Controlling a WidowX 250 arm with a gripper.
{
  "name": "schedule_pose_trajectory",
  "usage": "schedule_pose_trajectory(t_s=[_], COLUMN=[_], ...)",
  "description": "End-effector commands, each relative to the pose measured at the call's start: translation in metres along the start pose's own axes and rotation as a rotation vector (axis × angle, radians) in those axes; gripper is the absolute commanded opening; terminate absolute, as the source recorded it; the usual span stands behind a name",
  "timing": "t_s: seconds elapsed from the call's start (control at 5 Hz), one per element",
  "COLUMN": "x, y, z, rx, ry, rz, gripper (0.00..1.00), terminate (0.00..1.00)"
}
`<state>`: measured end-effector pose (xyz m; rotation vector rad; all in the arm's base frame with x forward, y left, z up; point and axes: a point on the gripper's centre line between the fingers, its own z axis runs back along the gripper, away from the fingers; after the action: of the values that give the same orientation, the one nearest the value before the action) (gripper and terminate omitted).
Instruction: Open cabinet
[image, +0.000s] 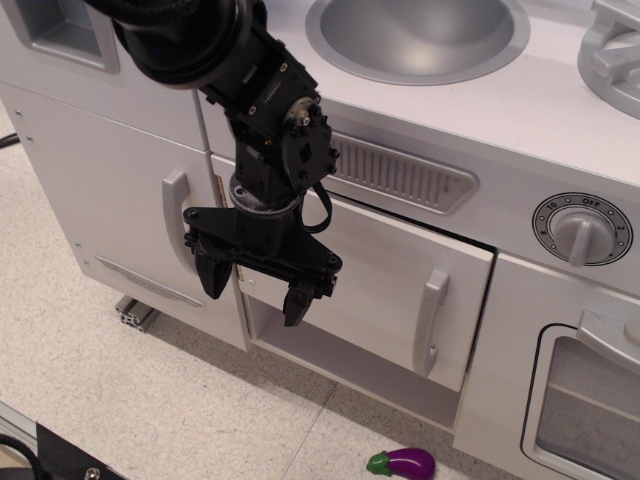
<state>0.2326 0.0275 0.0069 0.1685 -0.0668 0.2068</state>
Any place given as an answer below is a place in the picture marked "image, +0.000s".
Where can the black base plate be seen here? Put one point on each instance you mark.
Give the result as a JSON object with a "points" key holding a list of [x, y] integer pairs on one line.
{"points": [[61, 459]]}

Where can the grey timer knob dial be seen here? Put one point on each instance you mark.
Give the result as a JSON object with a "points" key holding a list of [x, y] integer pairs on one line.
{"points": [[582, 229]]}

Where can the grey fridge name plate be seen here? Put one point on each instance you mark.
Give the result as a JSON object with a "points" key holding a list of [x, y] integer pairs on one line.
{"points": [[149, 284]]}

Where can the white toy kitchen unit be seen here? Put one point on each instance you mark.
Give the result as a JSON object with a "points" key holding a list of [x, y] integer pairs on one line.
{"points": [[485, 207]]}

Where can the grey stove burner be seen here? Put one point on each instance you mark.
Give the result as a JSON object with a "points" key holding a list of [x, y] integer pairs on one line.
{"points": [[605, 70]]}

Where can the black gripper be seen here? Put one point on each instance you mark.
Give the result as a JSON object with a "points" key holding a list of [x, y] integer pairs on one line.
{"points": [[282, 247]]}

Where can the grey oven door handle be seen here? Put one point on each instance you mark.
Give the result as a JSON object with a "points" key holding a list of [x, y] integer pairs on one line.
{"points": [[614, 339]]}

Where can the white cabinet door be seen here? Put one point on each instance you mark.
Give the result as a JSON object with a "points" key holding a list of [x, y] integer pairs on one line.
{"points": [[375, 303]]}

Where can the purple toy eggplant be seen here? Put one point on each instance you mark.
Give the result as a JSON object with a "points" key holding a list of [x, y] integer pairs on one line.
{"points": [[408, 463]]}

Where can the grey cabinet door handle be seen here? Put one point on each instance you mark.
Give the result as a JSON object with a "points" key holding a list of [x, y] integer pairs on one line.
{"points": [[424, 351]]}

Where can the grey round sink basin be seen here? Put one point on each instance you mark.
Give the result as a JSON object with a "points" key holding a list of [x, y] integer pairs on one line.
{"points": [[418, 43]]}

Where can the grey fridge door handle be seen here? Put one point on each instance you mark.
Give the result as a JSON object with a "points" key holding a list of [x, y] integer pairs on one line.
{"points": [[175, 191]]}

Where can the grey recessed freezer handle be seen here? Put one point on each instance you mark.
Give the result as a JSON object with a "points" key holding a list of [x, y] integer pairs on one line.
{"points": [[70, 30]]}

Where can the white fridge door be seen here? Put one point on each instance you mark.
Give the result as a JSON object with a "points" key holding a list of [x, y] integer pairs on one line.
{"points": [[103, 181]]}

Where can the white oven door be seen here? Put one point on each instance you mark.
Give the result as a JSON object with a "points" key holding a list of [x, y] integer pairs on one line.
{"points": [[582, 416]]}

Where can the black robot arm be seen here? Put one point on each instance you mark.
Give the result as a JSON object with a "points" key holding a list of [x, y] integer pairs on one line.
{"points": [[282, 138]]}

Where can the grey vent grille panel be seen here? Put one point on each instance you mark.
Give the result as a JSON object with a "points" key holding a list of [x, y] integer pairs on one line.
{"points": [[419, 181]]}

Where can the aluminium extrusion bar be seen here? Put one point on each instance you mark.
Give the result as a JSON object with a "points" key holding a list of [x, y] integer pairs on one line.
{"points": [[136, 314]]}

